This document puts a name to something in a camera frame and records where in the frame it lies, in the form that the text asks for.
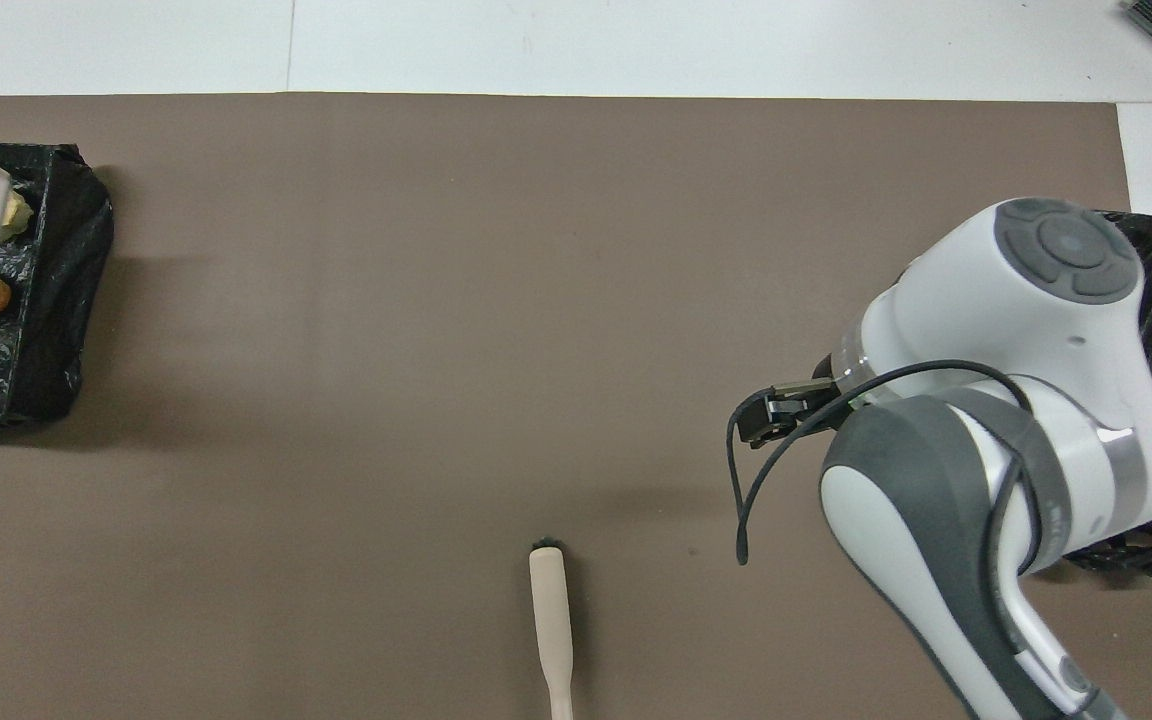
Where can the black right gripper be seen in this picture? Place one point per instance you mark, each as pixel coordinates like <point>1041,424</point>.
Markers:
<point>814,400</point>

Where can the beige hand brush black bristles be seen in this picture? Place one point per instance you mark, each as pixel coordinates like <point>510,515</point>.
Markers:
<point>548,600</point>

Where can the orange striped bread roll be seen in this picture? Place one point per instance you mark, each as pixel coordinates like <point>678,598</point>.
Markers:
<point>14,215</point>

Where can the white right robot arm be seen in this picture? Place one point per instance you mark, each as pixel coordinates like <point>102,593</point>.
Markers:
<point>986,300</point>

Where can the brown paper table mat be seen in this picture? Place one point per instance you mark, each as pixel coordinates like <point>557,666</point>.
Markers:
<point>336,400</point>

